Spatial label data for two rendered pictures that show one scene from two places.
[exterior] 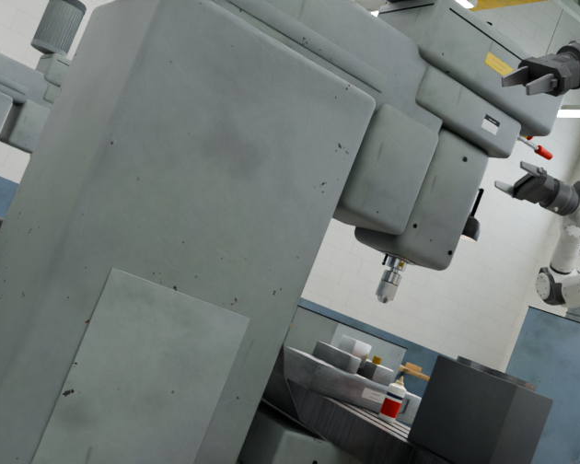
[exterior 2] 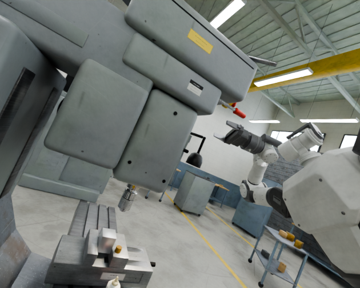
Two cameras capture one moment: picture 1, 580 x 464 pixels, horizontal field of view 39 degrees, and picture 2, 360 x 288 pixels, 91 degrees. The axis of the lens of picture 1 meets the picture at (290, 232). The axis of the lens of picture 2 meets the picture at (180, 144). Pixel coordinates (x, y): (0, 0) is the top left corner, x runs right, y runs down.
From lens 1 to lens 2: 1.52 m
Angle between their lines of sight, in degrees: 7
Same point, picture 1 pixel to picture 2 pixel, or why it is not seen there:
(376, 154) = (76, 101)
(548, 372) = not seen: hidden behind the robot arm
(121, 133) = not seen: outside the picture
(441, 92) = (147, 56)
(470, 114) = (176, 78)
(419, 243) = (134, 175)
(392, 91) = (96, 48)
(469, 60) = (172, 31)
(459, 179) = (171, 127)
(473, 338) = (238, 178)
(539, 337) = not seen: hidden behind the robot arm
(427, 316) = (225, 172)
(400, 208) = (108, 148)
